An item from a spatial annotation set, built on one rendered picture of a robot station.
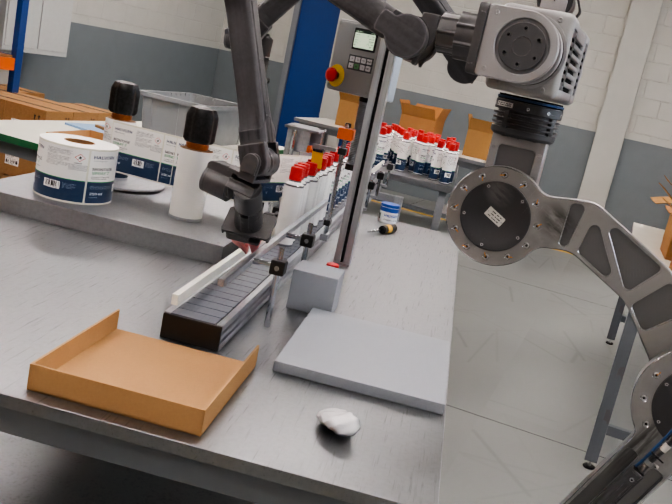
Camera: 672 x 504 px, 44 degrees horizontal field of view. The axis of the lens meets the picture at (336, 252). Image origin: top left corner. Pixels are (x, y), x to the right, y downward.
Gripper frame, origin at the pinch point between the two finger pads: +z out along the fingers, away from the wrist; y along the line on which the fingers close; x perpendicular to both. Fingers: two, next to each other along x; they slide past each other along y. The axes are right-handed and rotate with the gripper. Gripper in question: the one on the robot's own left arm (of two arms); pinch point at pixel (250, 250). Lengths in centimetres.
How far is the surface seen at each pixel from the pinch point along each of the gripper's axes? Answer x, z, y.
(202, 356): 36.8, -16.8, -4.0
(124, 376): 49, -27, 3
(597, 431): -70, 158, -117
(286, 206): -29.9, 18.8, 0.8
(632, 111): -636, 454, -209
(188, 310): 27.7, -15.3, 2.1
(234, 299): 17.7, -7.1, -2.8
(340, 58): -72, 3, -2
